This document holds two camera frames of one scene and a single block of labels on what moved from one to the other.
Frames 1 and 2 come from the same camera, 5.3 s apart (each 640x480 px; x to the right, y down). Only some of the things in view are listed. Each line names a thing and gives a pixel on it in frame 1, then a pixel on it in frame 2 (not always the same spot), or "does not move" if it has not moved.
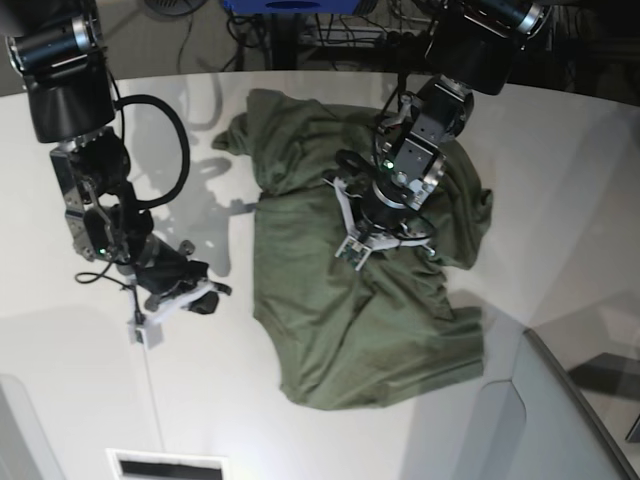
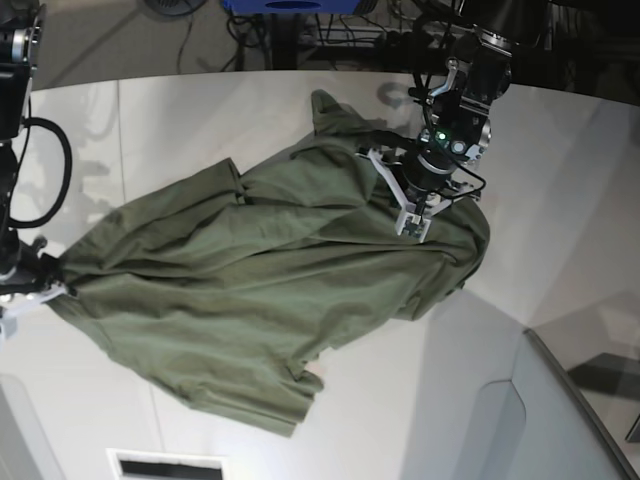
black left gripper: [163, 268] -> [34, 273]
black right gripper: [385, 203] -> [424, 175]
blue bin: [292, 6] does not move
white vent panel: [127, 464] does not move
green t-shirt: [337, 333] -> [225, 284]
